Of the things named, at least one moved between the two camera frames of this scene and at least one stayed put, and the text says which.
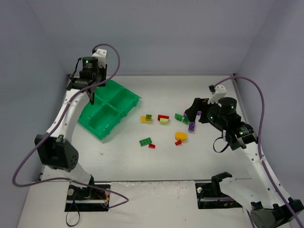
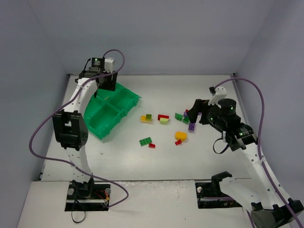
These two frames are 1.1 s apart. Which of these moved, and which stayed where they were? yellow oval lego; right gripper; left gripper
Moved: left gripper
Stayed: yellow oval lego; right gripper
